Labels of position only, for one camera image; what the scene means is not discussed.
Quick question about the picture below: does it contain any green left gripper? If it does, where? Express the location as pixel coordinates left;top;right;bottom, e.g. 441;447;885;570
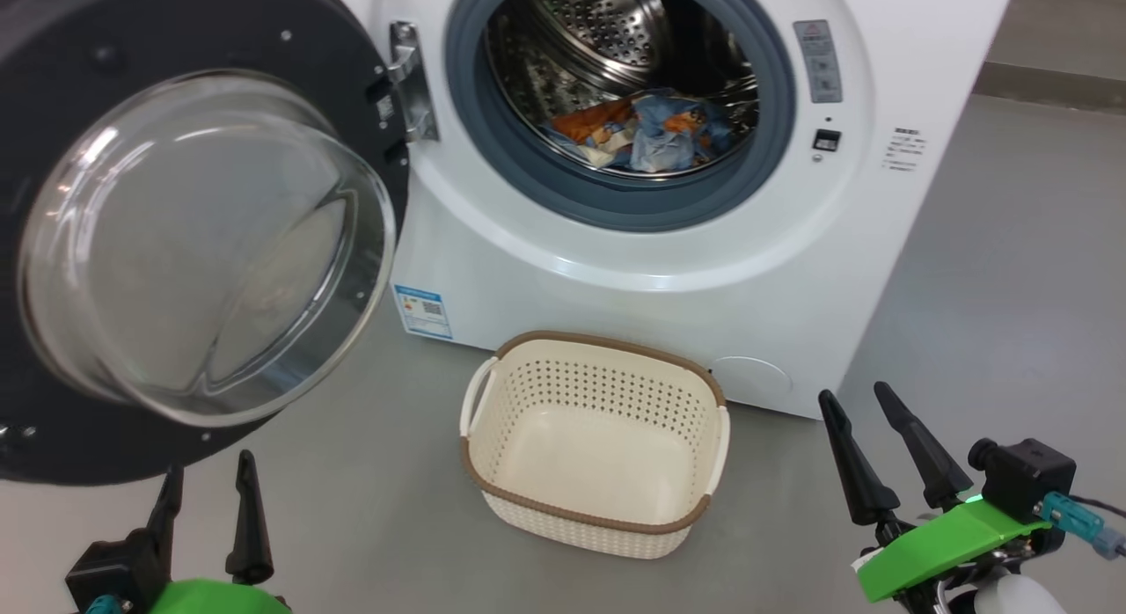
144;450;292;614

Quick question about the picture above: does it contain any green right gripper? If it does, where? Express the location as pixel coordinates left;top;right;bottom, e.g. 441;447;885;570
817;381;1053;605

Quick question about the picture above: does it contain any blue cartoon print garment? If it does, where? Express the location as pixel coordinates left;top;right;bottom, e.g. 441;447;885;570
543;88;736;174

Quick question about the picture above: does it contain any cream white garment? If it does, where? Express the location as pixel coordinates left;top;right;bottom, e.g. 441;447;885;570
582;128;640;168

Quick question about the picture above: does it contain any black round glass washer door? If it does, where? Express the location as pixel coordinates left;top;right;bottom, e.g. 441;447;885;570
0;0;413;486

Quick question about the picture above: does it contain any white front-load washing machine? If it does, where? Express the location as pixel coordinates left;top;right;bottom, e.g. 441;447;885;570
324;0;1019;420

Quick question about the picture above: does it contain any cream perforated laundry basket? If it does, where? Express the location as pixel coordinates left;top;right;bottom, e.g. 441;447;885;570
459;331;731;560

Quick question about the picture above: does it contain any grey rubber door gasket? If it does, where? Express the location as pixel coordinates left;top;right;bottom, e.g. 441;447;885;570
443;0;798;235

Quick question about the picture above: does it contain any metal door hinge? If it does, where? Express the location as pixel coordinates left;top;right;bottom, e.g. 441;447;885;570
385;21;440;145

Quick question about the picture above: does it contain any round filter access cover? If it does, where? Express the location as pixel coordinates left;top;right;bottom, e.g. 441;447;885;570
711;356;793;406

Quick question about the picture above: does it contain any blue energy label sticker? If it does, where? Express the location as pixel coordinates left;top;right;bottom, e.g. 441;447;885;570
393;284;455;340

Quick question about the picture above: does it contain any grey floor skirting strip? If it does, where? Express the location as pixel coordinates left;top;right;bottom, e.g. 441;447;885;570
971;60;1126;116

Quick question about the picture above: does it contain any grey warning sticker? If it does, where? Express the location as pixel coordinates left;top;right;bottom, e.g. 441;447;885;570
793;19;845;105

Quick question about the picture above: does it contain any steel perforated washer drum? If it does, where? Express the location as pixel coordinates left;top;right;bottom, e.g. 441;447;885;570
483;0;760;180

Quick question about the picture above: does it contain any teal right camera cable plug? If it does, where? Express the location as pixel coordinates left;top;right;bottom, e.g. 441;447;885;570
1035;493;1126;561

